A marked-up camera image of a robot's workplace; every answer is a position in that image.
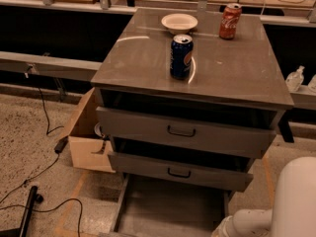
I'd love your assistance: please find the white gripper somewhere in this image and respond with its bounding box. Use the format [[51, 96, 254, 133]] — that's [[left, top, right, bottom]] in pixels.
[[211, 216, 236, 237]]

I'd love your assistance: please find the grey bottom drawer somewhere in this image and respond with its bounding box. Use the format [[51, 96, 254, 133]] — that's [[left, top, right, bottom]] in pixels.
[[99, 175, 228, 237]]

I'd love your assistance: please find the grey drawer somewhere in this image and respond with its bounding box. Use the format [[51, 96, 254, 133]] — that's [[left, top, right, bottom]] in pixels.
[[108, 152, 253, 192], [99, 175, 228, 237], [95, 106, 277, 160]]

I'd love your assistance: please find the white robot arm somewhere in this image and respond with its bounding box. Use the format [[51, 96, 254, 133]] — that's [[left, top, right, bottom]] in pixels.
[[211, 157, 316, 237]]

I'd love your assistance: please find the grey middle drawer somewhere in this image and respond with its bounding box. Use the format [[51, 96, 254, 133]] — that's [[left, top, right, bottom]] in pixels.
[[108, 152, 253, 192]]

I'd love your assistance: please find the grey top drawer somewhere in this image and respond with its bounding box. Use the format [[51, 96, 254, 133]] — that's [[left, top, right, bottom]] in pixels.
[[95, 106, 277, 160]]

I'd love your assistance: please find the grey drawer cabinet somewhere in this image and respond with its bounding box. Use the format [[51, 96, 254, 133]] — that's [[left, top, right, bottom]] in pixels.
[[90, 7, 295, 196]]

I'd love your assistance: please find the cardboard box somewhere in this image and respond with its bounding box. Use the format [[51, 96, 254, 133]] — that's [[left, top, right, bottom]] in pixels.
[[59, 89, 114, 173]]

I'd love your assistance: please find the black power adapter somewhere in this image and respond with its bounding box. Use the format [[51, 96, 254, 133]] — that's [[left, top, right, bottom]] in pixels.
[[54, 136, 68, 154]]

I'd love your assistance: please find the blue pepsi can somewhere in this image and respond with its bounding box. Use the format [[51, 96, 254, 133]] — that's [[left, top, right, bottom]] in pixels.
[[170, 35, 194, 80]]

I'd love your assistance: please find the black stand foot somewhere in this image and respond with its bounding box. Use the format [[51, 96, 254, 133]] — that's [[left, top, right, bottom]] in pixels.
[[0, 186, 43, 237]]

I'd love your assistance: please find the white bowl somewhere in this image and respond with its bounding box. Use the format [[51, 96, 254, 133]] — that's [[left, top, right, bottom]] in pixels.
[[161, 13, 198, 35]]

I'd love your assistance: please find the red coca-cola can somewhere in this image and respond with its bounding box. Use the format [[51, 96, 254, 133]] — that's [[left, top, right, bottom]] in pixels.
[[219, 3, 242, 40]]

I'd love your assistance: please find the black floor cable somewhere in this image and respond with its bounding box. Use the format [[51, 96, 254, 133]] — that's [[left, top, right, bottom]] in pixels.
[[0, 66, 85, 237]]

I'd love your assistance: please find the grey metal rail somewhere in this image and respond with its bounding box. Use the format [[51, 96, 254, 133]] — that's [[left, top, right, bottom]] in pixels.
[[0, 51, 101, 82]]

